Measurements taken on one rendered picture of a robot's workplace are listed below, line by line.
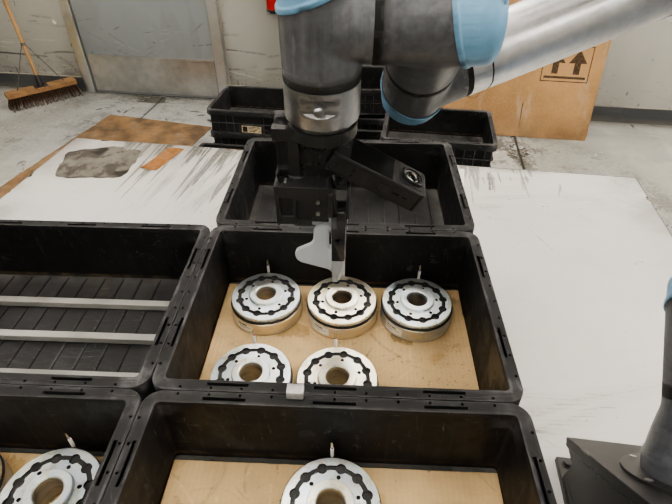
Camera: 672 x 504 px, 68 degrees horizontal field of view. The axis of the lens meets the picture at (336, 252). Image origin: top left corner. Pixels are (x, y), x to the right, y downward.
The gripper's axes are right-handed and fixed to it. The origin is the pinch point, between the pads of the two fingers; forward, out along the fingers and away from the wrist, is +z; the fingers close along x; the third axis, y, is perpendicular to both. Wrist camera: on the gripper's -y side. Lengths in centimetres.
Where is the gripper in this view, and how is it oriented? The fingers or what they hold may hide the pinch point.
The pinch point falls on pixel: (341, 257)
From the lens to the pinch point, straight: 64.7
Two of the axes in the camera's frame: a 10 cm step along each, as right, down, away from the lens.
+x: -0.5, 7.0, -7.1
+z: 0.0, 7.1, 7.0
